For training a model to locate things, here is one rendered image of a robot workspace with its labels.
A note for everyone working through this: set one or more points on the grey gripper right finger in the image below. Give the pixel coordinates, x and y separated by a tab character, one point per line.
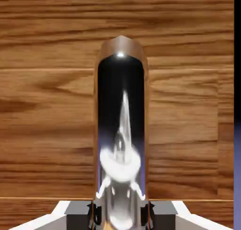
165	213

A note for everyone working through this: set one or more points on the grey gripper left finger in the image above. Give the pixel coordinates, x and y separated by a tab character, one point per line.
75	213

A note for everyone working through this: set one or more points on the wooden cabinet door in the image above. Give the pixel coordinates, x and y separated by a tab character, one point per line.
47	132

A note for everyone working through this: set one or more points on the wooden cabinet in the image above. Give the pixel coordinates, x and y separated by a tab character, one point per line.
47	26

